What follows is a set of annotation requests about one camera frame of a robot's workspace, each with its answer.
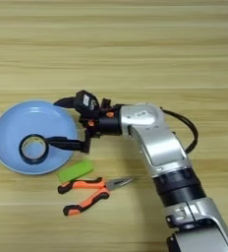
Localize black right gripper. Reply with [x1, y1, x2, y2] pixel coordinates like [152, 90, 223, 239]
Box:
[44, 96, 124, 155]

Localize green rectangular block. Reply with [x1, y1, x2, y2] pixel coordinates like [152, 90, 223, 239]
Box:
[57, 159, 95, 184]

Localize orange and black pliers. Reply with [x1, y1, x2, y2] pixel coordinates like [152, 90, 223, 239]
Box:
[57, 176, 137, 218]

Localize black tape roll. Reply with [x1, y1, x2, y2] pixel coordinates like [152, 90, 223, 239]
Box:
[18, 133, 50, 165]

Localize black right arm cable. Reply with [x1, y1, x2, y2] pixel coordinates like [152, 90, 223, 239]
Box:
[160, 107, 200, 155]

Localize blue round plate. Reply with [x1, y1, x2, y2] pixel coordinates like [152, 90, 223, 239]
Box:
[0, 99, 79, 176]

